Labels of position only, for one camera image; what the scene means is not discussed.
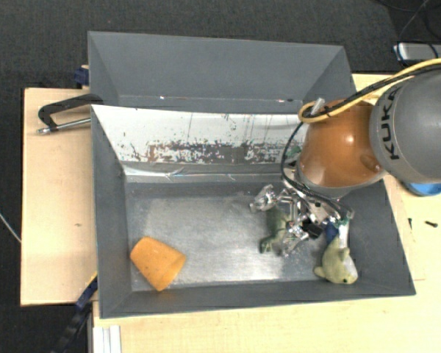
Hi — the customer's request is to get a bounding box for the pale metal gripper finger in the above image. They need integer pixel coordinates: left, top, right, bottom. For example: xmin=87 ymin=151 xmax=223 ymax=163
xmin=248 ymin=184 xmax=281 ymax=214
xmin=280 ymin=229 xmax=311 ymax=258

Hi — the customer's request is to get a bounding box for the dark green toy animal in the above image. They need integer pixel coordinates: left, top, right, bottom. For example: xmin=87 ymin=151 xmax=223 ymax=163
xmin=259 ymin=205 xmax=295 ymax=255

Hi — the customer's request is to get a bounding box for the pale green plush toy animal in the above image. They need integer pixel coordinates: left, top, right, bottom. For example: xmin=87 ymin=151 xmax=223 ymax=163
xmin=312 ymin=246 xmax=357 ymax=285

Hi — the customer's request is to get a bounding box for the grey metal bin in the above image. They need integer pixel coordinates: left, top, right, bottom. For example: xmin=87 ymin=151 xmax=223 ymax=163
xmin=87 ymin=30 xmax=417 ymax=319

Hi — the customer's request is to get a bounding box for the orange cup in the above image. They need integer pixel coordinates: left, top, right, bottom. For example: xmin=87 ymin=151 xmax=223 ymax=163
xmin=129 ymin=236 xmax=187 ymax=293

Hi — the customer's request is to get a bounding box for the black cylinder on white bracket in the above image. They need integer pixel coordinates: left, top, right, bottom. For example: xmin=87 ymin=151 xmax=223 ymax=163
xmin=301 ymin=221 xmax=323 ymax=240

